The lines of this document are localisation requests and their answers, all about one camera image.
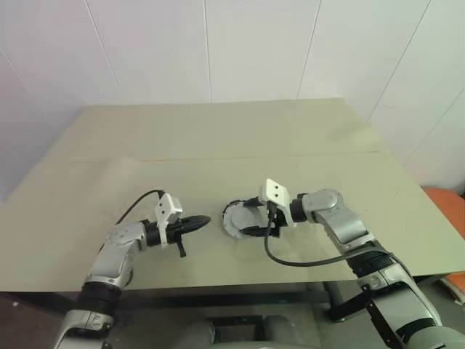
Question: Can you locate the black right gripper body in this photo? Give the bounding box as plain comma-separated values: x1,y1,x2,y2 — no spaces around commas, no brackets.
259,198,288,238

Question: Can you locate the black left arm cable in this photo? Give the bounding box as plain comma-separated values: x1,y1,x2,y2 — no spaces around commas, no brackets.
115,189,164,225

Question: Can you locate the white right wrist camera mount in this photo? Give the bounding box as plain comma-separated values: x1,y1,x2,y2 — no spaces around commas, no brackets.
257,177,297,228

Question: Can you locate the round grey motor lid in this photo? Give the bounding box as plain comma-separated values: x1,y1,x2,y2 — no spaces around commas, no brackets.
225,203,267,239

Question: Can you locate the beige table cover sheet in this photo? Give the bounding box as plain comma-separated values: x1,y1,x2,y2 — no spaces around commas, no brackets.
43,97,381,163
0,149,465,294

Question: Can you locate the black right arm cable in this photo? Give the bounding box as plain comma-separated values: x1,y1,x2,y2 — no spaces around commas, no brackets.
263,201,395,268

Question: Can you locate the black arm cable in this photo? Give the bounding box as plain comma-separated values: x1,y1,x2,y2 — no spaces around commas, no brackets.
263,201,395,268
115,189,164,225

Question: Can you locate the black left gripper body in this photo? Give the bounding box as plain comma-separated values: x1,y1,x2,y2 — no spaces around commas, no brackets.
166,217,187,260

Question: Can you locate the orange chair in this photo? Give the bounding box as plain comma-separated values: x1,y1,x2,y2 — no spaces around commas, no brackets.
423,187,465,302

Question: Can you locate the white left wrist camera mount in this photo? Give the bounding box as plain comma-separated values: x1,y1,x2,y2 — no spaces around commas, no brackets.
154,193,184,249

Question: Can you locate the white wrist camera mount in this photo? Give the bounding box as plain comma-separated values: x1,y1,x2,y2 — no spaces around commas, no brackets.
257,177,297,228
154,193,184,249

